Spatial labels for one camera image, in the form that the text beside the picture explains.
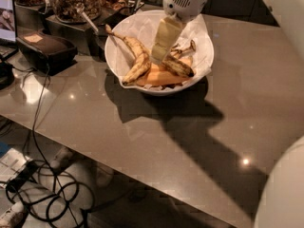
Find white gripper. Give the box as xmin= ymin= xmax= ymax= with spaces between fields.
xmin=151 ymin=0 xmax=207 ymax=63

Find spotted banana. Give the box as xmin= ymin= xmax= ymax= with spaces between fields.
xmin=105 ymin=25 xmax=151 ymax=86
xmin=161 ymin=40 xmax=196 ymax=77

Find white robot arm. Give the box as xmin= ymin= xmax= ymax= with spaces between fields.
xmin=161 ymin=0 xmax=304 ymax=228

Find white bowl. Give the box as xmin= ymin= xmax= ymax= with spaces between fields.
xmin=104 ymin=9 xmax=215 ymax=97

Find white paper liner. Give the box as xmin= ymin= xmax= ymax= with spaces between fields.
xmin=110 ymin=10 xmax=212 ymax=90

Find orange fruit slice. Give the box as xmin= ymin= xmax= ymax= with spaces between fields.
xmin=135 ymin=56 xmax=193 ymax=87

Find black tray stand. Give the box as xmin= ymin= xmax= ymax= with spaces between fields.
xmin=13 ymin=3 xmax=127 ymax=57

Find black pouch case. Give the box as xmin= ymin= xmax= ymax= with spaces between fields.
xmin=17 ymin=30 xmax=78 ymax=76

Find laptop screen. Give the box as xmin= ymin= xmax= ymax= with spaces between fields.
xmin=0 ymin=0 xmax=17 ymax=45

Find papers on floor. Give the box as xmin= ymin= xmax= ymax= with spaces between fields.
xmin=0 ymin=148 xmax=31 ymax=188

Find white scoop handle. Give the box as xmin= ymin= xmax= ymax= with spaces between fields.
xmin=76 ymin=8 xmax=99 ymax=35

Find black cable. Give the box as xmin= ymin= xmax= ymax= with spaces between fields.
xmin=4 ymin=64 xmax=96 ymax=228

